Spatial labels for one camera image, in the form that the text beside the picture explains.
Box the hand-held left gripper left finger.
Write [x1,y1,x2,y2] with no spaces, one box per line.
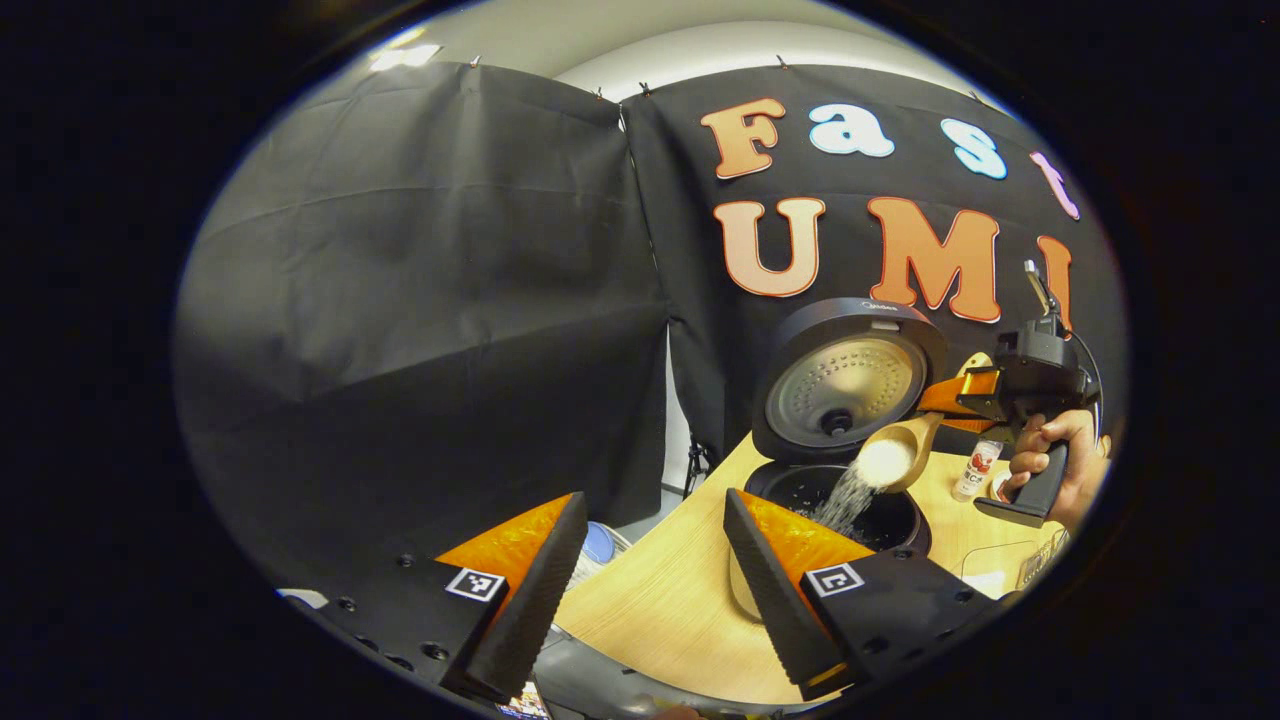
[280,490,589,701]

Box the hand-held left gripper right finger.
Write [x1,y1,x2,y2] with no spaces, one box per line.
[722,487,1001,701]

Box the wooden spoon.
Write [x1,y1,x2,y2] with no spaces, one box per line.
[858,352,997,493]

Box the white rice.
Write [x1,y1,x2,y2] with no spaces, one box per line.
[810,438,916,536]

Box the black rice cooker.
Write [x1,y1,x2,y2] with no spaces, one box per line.
[743,297,951,557]

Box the metal mesh chopstick holder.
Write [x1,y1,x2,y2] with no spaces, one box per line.
[1015,545,1069,591]

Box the clear plastic drink bottle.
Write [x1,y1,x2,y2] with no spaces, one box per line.
[952,438,1004,503]

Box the blue white round object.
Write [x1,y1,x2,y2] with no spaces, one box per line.
[575,520,633,591]

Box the grey curved object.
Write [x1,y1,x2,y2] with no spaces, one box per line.
[535,630,706,717]

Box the black backdrop stand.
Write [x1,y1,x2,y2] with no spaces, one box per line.
[685,438,719,498]

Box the black backdrop cloth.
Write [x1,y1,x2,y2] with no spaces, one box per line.
[172,60,1126,591]

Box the rectangular ceiling light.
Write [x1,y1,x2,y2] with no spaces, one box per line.
[370,42,443,71]

